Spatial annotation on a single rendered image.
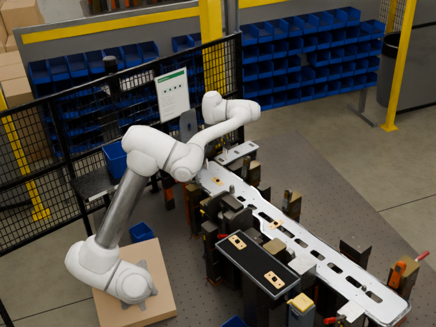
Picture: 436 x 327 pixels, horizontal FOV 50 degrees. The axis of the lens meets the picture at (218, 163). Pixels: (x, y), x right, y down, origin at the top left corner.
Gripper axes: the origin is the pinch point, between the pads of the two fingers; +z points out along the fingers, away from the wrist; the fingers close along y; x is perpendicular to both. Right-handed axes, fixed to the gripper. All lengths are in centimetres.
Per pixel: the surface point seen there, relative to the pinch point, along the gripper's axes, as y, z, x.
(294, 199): 16.7, 8.8, -43.4
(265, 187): 16.8, 14.3, -21.1
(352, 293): -5, 13, -98
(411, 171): 216, 113, -1
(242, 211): -19.7, -5.6, -45.2
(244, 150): 31.7, 13.4, 13.6
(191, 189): -18.4, 8.4, -1.2
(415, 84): 288, 68, 51
